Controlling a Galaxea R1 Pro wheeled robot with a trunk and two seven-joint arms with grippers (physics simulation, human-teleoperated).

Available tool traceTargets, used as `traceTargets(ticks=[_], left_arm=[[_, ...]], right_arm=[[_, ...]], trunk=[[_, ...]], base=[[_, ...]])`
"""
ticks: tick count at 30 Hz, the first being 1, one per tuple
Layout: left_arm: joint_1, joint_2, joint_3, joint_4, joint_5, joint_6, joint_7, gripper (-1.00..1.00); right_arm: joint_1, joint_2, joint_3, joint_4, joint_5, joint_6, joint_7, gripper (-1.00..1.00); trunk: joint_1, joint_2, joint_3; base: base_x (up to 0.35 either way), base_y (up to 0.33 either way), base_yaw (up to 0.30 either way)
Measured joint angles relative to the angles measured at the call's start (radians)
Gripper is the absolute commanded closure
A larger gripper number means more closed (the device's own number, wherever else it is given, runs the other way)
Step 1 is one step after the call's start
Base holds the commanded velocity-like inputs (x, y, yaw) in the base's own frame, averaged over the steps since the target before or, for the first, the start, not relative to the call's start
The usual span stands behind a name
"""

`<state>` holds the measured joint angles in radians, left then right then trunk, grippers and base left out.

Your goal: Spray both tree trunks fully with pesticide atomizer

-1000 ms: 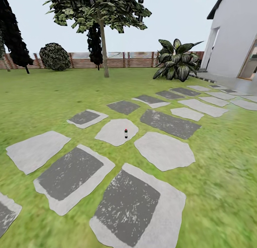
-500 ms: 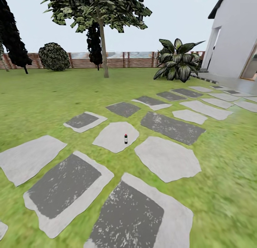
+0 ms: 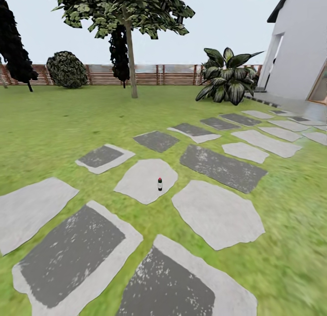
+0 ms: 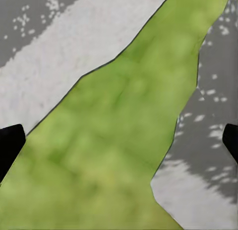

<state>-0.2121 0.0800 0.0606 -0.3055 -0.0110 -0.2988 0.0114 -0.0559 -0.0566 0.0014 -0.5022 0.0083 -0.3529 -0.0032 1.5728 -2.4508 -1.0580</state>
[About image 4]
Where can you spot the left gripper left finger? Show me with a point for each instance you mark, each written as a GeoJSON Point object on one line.
{"type": "Point", "coordinates": [12, 139]}

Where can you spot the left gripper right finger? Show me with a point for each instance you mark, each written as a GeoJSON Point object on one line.
{"type": "Point", "coordinates": [230, 139]}

